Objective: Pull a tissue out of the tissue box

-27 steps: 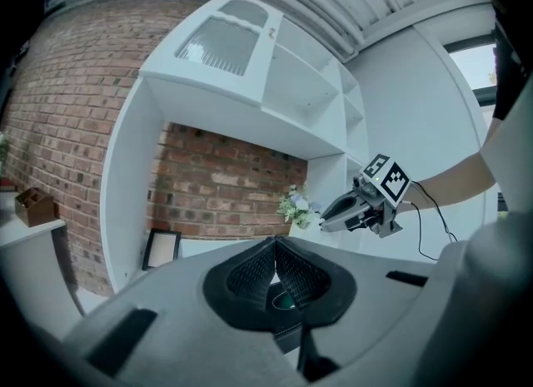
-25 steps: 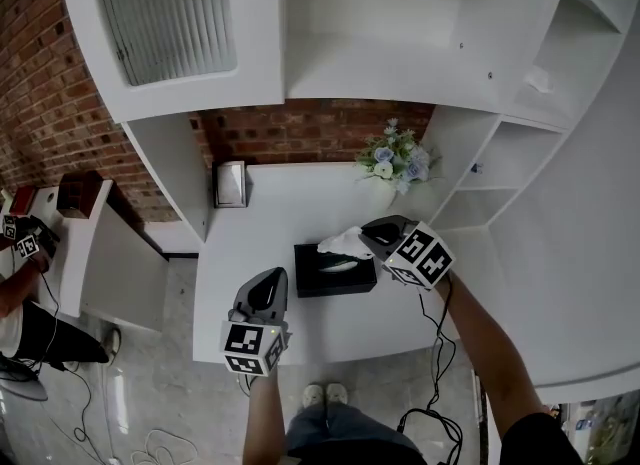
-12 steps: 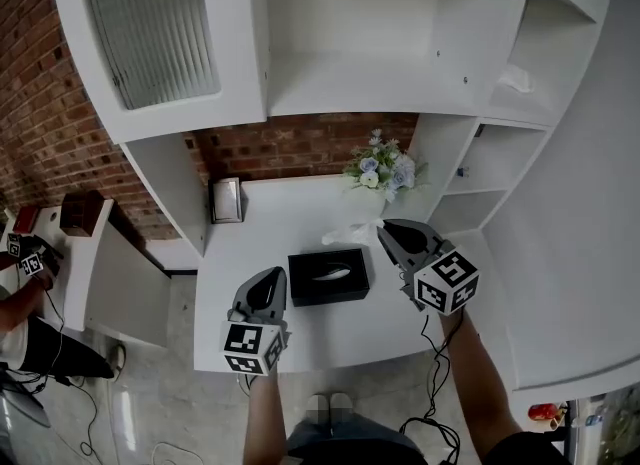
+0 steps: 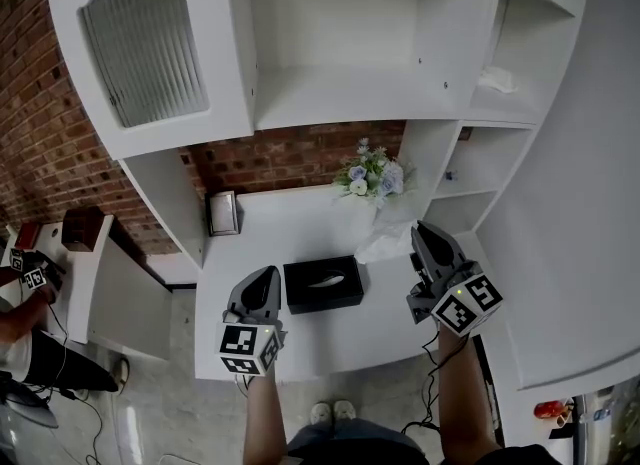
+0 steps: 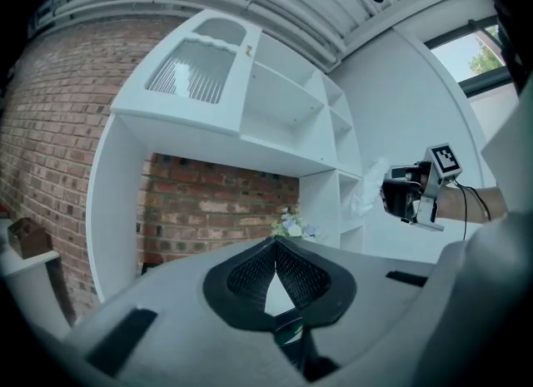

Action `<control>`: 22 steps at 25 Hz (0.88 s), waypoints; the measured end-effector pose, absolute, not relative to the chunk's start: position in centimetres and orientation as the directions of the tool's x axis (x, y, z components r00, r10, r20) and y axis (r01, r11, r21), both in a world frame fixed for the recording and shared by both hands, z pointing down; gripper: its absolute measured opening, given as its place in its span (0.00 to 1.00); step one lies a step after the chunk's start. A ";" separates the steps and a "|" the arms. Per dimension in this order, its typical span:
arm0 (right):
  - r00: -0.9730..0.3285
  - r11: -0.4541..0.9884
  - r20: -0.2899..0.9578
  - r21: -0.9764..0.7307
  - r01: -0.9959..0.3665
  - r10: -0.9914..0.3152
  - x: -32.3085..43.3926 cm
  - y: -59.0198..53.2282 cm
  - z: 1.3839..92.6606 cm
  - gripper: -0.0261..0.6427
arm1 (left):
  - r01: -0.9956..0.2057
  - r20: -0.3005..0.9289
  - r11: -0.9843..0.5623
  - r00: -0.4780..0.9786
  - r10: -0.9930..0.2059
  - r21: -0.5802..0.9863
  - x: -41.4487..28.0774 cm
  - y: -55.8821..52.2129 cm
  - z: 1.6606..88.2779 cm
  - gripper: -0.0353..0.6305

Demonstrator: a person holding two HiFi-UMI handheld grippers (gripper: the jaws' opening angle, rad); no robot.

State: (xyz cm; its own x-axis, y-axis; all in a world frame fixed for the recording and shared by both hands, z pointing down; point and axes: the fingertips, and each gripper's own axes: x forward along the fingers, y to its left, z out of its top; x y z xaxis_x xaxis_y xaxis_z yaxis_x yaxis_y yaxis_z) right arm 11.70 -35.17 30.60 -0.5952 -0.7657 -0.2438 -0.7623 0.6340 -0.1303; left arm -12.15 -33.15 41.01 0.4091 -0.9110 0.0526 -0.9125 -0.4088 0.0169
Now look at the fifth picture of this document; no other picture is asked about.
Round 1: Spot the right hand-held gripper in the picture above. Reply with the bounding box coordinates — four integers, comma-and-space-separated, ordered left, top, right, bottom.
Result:
380, 142, 464, 233

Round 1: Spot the black framed window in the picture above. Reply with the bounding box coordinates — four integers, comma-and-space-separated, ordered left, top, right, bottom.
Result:
424, 22, 516, 99

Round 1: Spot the person's right forearm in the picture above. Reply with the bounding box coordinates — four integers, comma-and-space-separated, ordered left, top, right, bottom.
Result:
436, 186, 508, 225

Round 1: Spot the person's black shirt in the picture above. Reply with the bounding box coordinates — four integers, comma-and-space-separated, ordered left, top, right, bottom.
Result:
493, 0, 533, 97

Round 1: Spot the brown wooden box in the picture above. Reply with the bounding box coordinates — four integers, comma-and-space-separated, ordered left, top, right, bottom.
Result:
7, 216, 54, 260

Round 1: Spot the blue and white flower bouquet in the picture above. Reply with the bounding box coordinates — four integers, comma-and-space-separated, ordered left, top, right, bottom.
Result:
270, 206, 321, 241

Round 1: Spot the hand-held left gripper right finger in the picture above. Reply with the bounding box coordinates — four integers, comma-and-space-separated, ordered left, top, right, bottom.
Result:
275, 237, 436, 387

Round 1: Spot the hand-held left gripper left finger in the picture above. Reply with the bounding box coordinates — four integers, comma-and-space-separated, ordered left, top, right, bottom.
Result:
62, 237, 309, 387

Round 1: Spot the white ribbed glass cabinet door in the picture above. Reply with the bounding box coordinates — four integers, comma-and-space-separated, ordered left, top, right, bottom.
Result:
109, 7, 263, 136

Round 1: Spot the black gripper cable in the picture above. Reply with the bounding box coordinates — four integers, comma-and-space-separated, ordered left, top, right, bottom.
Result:
453, 182, 491, 241

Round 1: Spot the white cloth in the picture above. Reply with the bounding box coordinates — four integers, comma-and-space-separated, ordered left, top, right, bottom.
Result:
344, 156, 391, 220

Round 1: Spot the white side table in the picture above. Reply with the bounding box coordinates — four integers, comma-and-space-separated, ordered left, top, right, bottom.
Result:
0, 215, 75, 339

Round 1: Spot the white hutch shelf unit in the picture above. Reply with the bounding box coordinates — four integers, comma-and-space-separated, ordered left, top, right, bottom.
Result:
85, 7, 364, 307

